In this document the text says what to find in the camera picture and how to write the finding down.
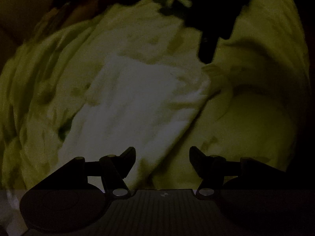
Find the white printed small garment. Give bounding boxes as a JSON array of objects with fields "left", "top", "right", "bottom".
[{"left": 57, "top": 55, "right": 210, "bottom": 189}]

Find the yellow-green leaf print bedsheet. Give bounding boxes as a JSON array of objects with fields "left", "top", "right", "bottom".
[{"left": 1, "top": 0, "right": 311, "bottom": 193}]

